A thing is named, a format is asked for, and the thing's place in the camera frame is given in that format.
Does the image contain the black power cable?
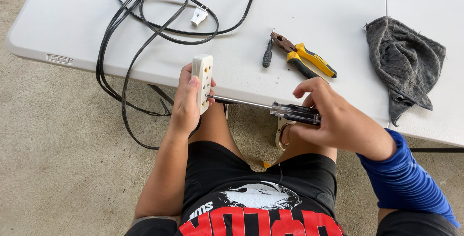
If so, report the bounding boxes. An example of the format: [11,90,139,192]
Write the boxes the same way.
[95,0,258,150]

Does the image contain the white two-pin plug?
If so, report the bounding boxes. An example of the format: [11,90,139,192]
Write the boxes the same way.
[191,5,209,26]

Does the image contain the black table frame bar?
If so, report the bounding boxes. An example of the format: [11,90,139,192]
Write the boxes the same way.
[147,84,175,107]
[410,147,464,153]

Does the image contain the black red printed t-shirt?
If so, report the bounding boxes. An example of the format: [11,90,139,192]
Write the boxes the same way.
[125,181,461,236]

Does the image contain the yellow black rusty pliers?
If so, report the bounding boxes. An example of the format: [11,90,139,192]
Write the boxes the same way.
[270,29,338,81]

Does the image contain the small black screwdriver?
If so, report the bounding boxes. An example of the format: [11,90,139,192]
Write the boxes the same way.
[262,38,273,68]

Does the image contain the person's left leg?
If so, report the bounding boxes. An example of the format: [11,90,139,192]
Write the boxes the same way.
[188,102,248,162]

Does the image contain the white multi-socket outlet block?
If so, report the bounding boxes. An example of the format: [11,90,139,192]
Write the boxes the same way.
[191,54,214,116]

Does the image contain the clear black handled screwdriver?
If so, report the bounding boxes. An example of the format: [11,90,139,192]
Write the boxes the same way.
[205,94,322,126]

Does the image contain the black shorts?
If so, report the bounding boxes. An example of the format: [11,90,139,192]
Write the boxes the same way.
[181,141,338,219]

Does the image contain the person's leg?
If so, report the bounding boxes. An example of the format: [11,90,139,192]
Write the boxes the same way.
[188,102,248,162]
[274,122,338,165]

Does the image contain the blue arm sleeve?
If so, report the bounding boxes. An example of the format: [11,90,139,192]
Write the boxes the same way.
[356,128,462,229]

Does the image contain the grey rag cloth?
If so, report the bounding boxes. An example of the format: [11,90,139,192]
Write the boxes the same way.
[364,16,447,127]

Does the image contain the person's left hand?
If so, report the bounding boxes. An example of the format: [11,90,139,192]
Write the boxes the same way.
[169,63,217,137]

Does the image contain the person's right hand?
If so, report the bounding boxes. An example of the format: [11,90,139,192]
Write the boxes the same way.
[289,77,398,162]

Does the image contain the person's right leg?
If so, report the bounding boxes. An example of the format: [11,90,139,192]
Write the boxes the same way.
[274,122,338,165]

